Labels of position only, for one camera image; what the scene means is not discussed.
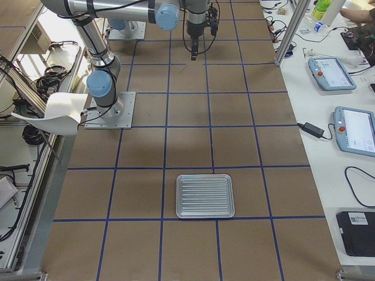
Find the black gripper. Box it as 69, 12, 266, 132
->
187, 21, 204, 61

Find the silver metal tray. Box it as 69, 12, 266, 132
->
176, 174, 235, 219

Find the upper teach pendant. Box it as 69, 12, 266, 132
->
308, 57, 357, 91

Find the teach pendant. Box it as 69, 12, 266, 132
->
308, 57, 357, 91
333, 107, 374, 157

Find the black power brick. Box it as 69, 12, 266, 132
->
297, 122, 324, 138

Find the white plastic chair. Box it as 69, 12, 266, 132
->
11, 92, 88, 136

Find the lower teach pendant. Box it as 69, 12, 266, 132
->
333, 107, 374, 157

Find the black tablet device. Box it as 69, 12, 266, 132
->
336, 211, 374, 258

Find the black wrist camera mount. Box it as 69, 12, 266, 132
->
207, 6, 219, 36

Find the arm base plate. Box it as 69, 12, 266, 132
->
84, 91, 136, 129
107, 19, 146, 41

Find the aluminium frame post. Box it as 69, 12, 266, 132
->
274, 0, 310, 66

